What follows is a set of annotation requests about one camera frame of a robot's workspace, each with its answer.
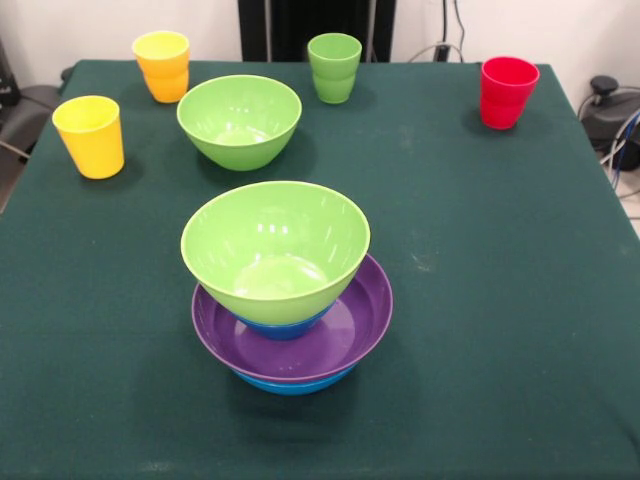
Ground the green bowl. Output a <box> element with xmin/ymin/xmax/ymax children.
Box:
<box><xmin>176</xmin><ymin>74</ymin><xmax>303</xmax><ymax>172</ymax></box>
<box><xmin>180</xmin><ymin>180</ymin><xmax>372</xmax><ymax>325</ymax></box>

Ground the purple bowl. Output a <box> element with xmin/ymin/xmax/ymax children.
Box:
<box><xmin>191</xmin><ymin>253</ymin><xmax>394</xmax><ymax>385</ymax></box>

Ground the small dark blue bowl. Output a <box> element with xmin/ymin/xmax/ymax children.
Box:
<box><xmin>234</xmin><ymin>304</ymin><xmax>335</xmax><ymax>343</ymax></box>

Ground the large light blue bowl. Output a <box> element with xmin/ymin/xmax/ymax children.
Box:
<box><xmin>232</xmin><ymin>362</ymin><xmax>361</xmax><ymax>397</ymax></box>

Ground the green cup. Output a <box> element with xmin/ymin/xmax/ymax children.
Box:
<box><xmin>306</xmin><ymin>33</ymin><xmax>363</xmax><ymax>105</ymax></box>

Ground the dark green table cloth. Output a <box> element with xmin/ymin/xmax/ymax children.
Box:
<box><xmin>0</xmin><ymin>59</ymin><xmax>640</xmax><ymax>480</ymax></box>

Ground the black panel with poles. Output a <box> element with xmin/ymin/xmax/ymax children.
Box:
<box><xmin>238</xmin><ymin>0</ymin><xmax>396</xmax><ymax>63</ymax></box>

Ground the yellow orange cup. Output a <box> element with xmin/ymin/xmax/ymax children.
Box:
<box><xmin>131</xmin><ymin>30</ymin><xmax>192</xmax><ymax>104</ymax></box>

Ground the red cup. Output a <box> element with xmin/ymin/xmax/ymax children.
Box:
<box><xmin>480</xmin><ymin>56</ymin><xmax>541</xmax><ymax>131</ymax></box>

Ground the black equipment box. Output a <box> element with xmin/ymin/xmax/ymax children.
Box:
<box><xmin>0</xmin><ymin>38</ymin><xmax>21</xmax><ymax>106</ymax></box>

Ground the floor cable bundle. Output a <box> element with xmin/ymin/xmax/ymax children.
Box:
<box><xmin>599</xmin><ymin>109</ymin><xmax>640</xmax><ymax>201</ymax></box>

